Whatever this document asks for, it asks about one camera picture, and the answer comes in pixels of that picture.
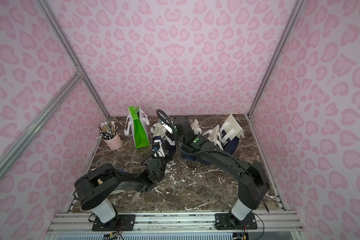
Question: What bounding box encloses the beige navy bag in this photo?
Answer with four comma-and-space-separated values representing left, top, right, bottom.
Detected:
151, 122, 176, 157
203, 125, 224, 150
176, 117, 215, 166
219, 114, 244, 155

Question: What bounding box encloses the green white takeout bag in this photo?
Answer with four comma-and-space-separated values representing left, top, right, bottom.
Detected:
124, 106, 150, 149

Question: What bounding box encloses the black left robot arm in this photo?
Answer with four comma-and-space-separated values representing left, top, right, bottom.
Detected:
74, 153, 168, 224

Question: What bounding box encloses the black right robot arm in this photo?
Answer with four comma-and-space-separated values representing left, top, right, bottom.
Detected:
156, 109, 270, 221

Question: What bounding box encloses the pink pencil cup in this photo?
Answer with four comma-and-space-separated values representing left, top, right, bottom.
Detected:
96, 121, 123, 150

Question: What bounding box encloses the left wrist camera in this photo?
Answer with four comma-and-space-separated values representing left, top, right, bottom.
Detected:
152, 141, 165, 158

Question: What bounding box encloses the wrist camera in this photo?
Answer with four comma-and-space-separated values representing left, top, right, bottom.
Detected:
152, 141, 165, 158
158, 120, 173, 134

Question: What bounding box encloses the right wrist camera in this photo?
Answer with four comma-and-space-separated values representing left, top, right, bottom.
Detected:
158, 120, 173, 134

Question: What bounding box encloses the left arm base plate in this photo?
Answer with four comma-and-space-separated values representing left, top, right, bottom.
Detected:
89, 214, 136, 232

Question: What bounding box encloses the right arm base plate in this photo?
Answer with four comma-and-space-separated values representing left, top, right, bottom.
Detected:
215, 213, 258, 230

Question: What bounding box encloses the aluminium frame rail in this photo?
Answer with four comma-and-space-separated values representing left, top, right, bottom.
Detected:
0, 71, 82, 181

